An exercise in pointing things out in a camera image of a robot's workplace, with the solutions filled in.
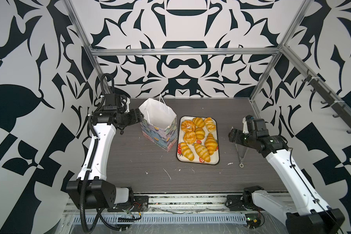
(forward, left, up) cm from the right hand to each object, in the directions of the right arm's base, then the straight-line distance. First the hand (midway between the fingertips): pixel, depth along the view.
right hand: (234, 133), depth 78 cm
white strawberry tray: (+7, +17, -18) cm, 26 cm away
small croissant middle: (+10, +16, -16) cm, 24 cm away
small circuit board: (-36, -6, -20) cm, 42 cm away
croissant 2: (+16, +8, -15) cm, 23 cm away
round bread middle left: (+7, +22, -14) cm, 28 cm away
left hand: (+7, +52, +7) cm, 53 cm away
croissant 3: (+2, +9, -15) cm, 18 cm away
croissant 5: (-4, +15, -15) cm, 21 cm away
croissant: (+19, +15, -15) cm, 28 cm away
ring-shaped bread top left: (+17, +23, -17) cm, 33 cm away
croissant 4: (-3, +25, -16) cm, 29 cm away
